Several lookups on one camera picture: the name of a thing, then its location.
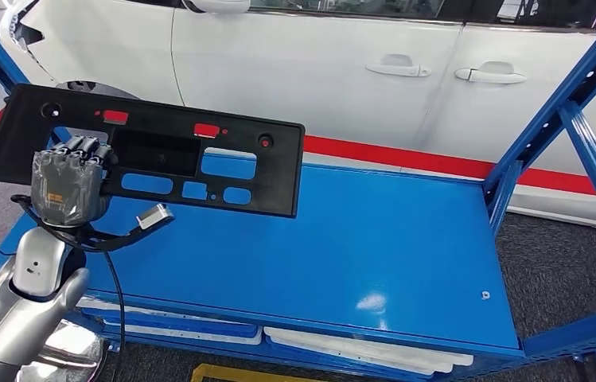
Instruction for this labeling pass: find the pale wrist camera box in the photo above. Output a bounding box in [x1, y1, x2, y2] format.
[136, 204, 175, 232]

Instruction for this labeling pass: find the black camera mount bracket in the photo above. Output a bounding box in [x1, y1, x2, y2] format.
[11, 195, 175, 253]

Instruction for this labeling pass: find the white plastic panel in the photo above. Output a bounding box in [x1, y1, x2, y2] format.
[264, 326, 474, 376]

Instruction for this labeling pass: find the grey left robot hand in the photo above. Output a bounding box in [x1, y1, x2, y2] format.
[29, 135, 119, 228]

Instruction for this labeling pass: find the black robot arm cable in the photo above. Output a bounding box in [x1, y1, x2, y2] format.
[0, 195, 127, 382]

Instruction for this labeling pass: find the shiny silver robot body shell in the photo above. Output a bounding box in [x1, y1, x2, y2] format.
[15, 320, 105, 382]

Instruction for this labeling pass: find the white car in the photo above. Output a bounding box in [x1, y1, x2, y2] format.
[0, 0, 596, 230]

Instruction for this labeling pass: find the blue metal shelf rack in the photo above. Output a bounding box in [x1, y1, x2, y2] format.
[0, 0, 596, 382]

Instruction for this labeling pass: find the black plastic licence plate frame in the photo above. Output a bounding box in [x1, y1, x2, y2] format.
[0, 83, 306, 219]

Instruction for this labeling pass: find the yellow floor tape square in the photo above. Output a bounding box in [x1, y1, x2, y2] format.
[191, 364, 328, 382]

